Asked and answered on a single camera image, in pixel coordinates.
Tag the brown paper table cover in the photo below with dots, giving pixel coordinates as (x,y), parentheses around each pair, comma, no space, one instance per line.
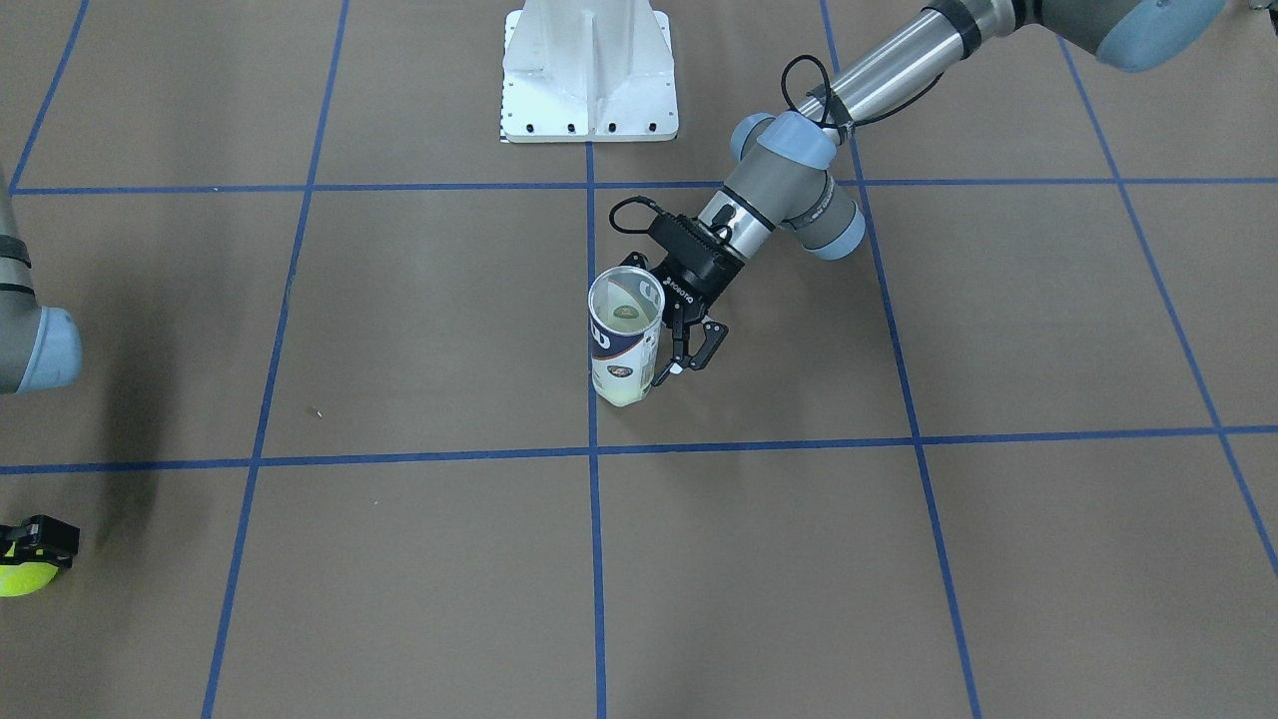
(799,499)

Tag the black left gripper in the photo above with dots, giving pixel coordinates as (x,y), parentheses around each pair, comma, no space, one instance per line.
(702,280)

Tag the yellow tennis ball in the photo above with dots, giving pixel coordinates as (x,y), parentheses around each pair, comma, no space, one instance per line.
(26,578)
(624,312)

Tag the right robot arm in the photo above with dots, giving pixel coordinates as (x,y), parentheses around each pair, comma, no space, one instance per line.
(41,348)

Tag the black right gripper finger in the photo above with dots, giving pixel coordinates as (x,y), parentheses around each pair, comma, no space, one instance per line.
(41,539)

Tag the blue tape grid lines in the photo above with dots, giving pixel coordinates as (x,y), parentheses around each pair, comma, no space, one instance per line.
(594,439)

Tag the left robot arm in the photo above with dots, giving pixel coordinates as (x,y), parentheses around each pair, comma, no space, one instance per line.
(783,177)

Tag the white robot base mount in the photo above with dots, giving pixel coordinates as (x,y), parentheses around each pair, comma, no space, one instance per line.
(588,72)

